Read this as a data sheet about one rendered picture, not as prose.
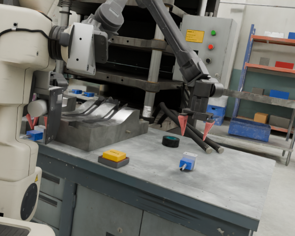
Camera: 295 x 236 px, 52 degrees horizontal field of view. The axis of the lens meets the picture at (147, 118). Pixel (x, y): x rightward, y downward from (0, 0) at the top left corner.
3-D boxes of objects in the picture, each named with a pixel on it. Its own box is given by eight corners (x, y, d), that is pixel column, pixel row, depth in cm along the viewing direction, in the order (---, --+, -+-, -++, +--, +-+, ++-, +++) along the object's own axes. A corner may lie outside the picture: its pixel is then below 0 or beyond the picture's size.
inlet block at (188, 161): (187, 179, 101) (189, 163, 100) (173, 174, 102) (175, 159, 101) (195, 168, 113) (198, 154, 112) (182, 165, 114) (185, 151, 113)
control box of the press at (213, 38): (183, 254, 192) (231, 17, 164) (142, 235, 204) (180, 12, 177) (194, 238, 211) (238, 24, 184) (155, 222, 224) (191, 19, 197)
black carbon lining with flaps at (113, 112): (87, 128, 118) (90, 104, 117) (56, 119, 125) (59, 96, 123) (130, 119, 149) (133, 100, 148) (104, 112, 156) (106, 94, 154)
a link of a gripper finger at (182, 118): (179, 132, 114) (183, 108, 112) (197, 136, 111) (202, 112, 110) (174, 135, 108) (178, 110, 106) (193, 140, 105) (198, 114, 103)
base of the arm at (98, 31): (58, 28, 74) (106, 35, 73) (69, 12, 79) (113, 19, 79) (62, 56, 80) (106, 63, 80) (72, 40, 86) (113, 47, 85)
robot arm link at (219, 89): (180, 74, 110) (197, 60, 105) (198, 76, 118) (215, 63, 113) (193, 102, 106) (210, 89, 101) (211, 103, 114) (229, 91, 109)
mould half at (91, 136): (88, 151, 112) (92, 116, 109) (37, 135, 123) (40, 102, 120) (147, 132, 156) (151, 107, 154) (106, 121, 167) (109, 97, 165)
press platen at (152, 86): (156, 113, 177) (161, 84, 174) (5, 77, 231) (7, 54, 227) (197, 105, 251) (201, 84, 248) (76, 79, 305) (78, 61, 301)
